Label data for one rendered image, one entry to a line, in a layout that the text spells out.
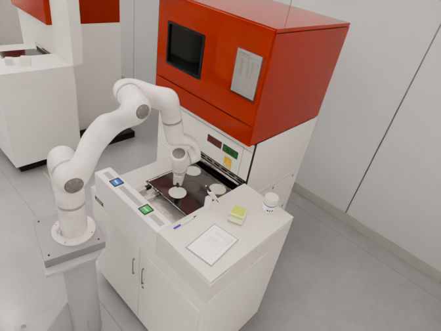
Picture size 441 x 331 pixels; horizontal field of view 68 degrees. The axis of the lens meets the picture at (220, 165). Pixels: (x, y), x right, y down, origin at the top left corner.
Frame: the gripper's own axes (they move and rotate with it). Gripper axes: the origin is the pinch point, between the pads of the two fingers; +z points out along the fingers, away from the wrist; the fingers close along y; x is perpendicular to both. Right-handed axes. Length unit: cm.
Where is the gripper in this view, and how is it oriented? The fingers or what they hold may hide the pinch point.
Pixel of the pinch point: (180, 182)
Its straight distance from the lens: 187.5
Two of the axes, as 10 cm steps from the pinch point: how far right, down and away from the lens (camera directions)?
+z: -0.9, 5.0, 8.6
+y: -1.8, 8.4, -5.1
